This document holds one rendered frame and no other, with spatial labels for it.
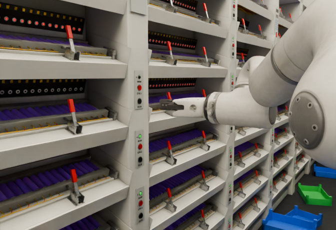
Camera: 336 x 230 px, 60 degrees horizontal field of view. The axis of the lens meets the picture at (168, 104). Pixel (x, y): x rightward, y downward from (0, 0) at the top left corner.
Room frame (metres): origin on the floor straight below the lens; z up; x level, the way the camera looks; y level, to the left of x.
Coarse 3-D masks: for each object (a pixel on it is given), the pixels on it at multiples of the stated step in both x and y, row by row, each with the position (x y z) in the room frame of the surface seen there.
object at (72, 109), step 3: (69, 99) 0.76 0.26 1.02; (72, 99) 0.77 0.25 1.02; (69, 102) 0.76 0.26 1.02; (72, 102) 0.77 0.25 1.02; (69, 105) 0.76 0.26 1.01; (72, 105) 0.76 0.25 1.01; (69, 108) 0.76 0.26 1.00; (72, 108) 0.76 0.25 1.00; (72, 111) 0.76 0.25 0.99; (72, 114) 0.76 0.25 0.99; (72, 117) 0.76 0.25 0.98; (75, 117) 0.76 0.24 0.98; (72, 120) 0.76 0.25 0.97; (75, 120) 0.76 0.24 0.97; (72, 123) 0.76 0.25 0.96; (75, 123) 0.76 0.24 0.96
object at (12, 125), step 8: (80, 112) 0.84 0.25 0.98; (88, 112) 0.85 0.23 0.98; (96, 112) 0.87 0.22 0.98; (104, 112) 0.90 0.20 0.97; (8, 120) 0.68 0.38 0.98; (16, 120) 0.69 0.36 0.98; (24, 120) 0.70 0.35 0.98; (32, 120) 0.71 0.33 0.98; (40, 120) 0.73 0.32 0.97; (48, 120) 0.75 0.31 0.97; (56, 120) 0.77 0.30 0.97; (64, 120) 0.79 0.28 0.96; (80, 120) 0.83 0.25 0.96; (88, 120) 0.83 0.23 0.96; (0, 128) 0.66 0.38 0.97; (8, 128) 0.67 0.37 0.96; (16, 128) 0.68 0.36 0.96; (24, 128) 0.70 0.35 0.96; (32, 128) 0.70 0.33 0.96
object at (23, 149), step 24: (24, 96) 0.81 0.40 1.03; (48, 96) 0.86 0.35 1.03; (72, 96) 0.93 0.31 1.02; (96, 96) 0.97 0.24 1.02; (120, 120) 0.91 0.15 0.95; (0, 144) 0.61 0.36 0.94; (24, 144) 0.64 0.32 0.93; (48, 144) 0.68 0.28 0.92; (72, 144) 0.74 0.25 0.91; (96, 144) 0.80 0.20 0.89; (0, 168) 0.60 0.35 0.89
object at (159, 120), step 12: (156, 84) 1.27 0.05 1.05; (168, 84) 1.34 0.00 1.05; (180, 84) 1.41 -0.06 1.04; (192, 84) 1.51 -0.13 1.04; (156, 96) 1.23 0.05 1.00; (168, 96) 1.11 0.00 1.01; (180, 96) 1.34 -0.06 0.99; (192, 96) 1.39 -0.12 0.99; (204, 96) 1.32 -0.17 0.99; (156, 108) 1.11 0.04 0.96; (156, 120) 1.00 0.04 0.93; (168, 120) 1.06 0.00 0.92; (180, 120) 1.13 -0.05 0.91; (192, 120) 1.21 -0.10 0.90
